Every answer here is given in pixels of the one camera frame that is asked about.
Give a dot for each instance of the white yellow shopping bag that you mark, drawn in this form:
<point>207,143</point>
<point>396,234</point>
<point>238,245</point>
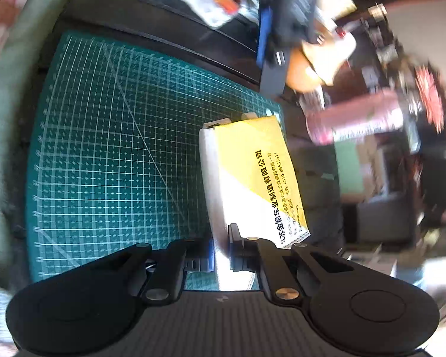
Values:
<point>249,180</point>

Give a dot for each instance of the orange mushroom teapot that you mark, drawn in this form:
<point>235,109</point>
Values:
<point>314,65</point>

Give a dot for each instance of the green cutting mat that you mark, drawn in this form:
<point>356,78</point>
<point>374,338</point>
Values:
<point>114,155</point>

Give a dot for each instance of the pink drink bottle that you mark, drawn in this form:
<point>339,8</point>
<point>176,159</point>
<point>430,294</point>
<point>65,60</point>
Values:
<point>361,116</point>

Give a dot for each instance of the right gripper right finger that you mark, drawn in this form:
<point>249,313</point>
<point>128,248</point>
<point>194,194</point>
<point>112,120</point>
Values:
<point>243,254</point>

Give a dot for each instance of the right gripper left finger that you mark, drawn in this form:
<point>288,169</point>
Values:
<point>200,256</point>

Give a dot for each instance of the green board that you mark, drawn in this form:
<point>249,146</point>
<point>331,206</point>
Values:
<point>349,172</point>

